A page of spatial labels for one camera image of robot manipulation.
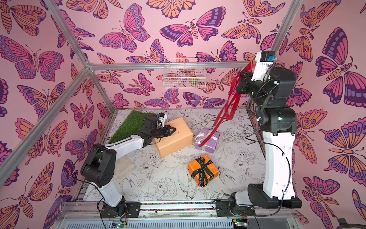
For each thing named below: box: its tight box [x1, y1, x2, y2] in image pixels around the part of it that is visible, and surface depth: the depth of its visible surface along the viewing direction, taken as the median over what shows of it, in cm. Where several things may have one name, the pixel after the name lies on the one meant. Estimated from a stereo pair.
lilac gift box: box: [194, 127, 221, 154], surface depth 93 cm
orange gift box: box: [187, 153, 220, 188], surface depth 81 cm
